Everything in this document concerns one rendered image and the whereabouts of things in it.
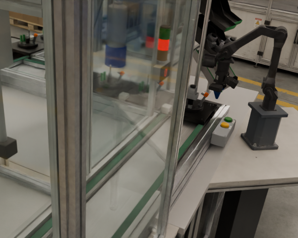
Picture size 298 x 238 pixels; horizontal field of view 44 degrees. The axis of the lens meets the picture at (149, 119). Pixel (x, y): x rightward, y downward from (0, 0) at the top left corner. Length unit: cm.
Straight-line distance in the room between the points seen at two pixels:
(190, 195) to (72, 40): 112
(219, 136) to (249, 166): 19
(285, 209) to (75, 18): 270
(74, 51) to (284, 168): 148
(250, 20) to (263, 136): 418
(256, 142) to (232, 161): 19
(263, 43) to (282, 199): 329
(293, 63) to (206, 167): 433
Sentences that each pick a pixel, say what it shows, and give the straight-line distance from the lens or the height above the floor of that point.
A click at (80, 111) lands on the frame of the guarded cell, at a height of 156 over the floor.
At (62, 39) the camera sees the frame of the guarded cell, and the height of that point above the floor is 166.
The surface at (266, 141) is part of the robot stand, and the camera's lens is 193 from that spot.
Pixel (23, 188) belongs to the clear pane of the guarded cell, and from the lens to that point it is 70.
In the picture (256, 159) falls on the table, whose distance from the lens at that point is 185.
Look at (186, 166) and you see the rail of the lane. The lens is 150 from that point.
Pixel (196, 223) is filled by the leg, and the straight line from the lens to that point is 177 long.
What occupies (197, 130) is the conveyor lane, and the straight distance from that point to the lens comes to 180.
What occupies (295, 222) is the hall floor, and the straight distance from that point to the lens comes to 296.
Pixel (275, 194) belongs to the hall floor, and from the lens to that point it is 315.
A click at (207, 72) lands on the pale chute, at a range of 211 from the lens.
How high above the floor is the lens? 180
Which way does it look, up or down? 28 degrees down
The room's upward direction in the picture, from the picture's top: 6 degrees clockwise
